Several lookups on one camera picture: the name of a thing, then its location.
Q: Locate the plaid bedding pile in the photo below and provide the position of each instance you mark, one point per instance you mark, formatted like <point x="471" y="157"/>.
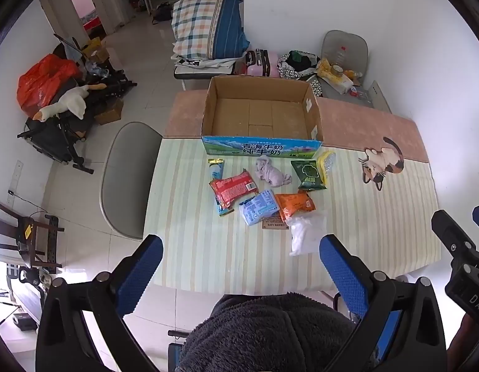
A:
<point x="206" y="25"/>

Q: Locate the small brown cardboard box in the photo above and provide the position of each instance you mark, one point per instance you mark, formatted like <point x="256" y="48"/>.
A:
<point x="109" y="112"/>

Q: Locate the grey cloth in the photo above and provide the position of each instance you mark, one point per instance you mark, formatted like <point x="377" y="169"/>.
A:
<point x="271" y="172"/>

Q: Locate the pink suitcase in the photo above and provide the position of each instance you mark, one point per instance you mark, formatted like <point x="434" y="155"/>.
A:
<point x="259" y="64"/>

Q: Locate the light blue tissue packet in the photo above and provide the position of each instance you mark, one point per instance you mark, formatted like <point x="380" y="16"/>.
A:
<point x="257" y="207"/>

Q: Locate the long blue snack packet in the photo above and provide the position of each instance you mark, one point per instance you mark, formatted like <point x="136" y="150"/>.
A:
<point x="215" y="170"/>

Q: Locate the grey round-backed chair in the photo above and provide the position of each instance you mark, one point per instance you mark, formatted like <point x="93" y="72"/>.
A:
<point x="129" y="178"/>

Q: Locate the white goose plush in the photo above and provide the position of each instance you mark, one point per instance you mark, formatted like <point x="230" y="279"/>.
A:
<point x="71" y="100"/>

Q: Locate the white folding bed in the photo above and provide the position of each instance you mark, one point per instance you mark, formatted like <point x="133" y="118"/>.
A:
<point x="200" y="70"/>

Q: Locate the green snack packet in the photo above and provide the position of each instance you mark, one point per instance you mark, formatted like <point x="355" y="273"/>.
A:
<point x="308" y="175"/>

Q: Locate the black backpack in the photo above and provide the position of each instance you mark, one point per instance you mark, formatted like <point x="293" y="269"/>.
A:
<point x="162" y="12"/>

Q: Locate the yellow clear packet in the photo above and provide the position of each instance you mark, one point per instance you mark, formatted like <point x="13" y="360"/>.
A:
<point x="325" y="162"/>

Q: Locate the orange plastic bag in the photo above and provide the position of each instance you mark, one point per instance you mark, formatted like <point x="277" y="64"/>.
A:
<point x="44" y="81"/>

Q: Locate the striped tablecloth with cat print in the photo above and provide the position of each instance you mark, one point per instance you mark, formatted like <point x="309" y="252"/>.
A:
<point x="379" y="209"/>

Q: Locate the dark wooden chair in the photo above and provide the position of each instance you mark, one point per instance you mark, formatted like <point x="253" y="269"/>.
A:
<point x="26" y="236"/>

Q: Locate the red snack packet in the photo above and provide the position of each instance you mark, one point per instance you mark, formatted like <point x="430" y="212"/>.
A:
<point x="232" y="188"/>

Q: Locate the black and white patterned bag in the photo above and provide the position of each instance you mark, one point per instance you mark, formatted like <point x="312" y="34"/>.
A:
<point x="297" y="64"/>

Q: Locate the orange snack packet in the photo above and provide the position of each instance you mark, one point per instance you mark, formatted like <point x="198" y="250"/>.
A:
<point x="295" y="203"/>

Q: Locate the grey chair with clutter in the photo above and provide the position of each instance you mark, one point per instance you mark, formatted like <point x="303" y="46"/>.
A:
<point x="346" y="44"/>

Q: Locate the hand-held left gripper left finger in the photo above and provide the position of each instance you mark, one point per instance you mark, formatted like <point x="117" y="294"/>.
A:
<point x="140" y="275"/>

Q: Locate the white soft plastic bag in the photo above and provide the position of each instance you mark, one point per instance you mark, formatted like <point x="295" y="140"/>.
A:
<point x="306" y="232"/>

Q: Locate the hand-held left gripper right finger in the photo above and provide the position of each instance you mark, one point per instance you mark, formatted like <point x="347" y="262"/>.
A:
<point x="342" y="271"/>

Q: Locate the yellow plastic bags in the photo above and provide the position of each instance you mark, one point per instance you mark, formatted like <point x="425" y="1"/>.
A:
<point x="332" y="71"/>

